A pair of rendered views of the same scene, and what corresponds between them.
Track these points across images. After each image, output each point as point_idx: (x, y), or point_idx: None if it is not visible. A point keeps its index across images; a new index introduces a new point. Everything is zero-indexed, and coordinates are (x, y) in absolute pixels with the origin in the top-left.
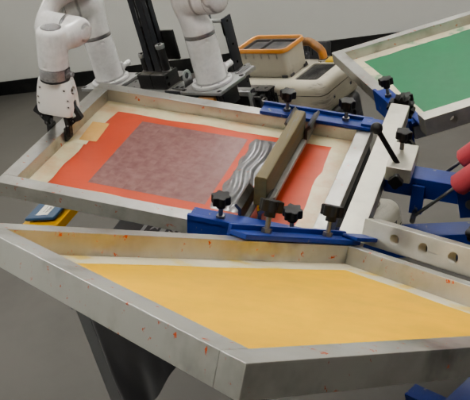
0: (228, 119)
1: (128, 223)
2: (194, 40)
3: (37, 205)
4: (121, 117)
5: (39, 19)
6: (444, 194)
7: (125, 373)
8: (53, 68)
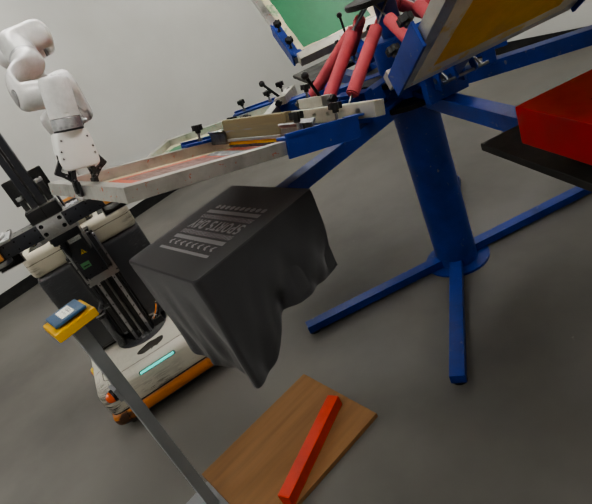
0: (168, 162)
1: (160, 260)
2: None
3: (48, 320)
4: None
5: (22, 85)
6: (349, 101)
7: (252, 353)
8: (74, 111)
